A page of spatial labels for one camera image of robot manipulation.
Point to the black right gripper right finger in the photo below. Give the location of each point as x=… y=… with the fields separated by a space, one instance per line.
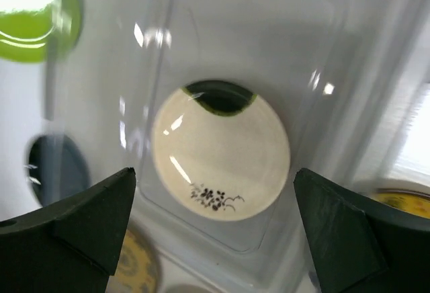
x=358 y=244

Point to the lime green plate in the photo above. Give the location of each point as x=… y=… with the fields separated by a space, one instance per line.
x=30 y=27

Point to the cream plate black brush mark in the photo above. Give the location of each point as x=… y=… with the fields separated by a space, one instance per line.
x=220 y=150

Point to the clear plastic bin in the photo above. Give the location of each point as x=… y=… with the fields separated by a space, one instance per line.
x=349 y=80

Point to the yellow patterned plate dark rim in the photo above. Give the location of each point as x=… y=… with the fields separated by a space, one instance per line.
x=408 y=196

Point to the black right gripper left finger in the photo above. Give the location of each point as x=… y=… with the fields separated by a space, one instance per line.
x=72 y=245

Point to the black glossy plate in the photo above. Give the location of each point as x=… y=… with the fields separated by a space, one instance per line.
x=56 y=168

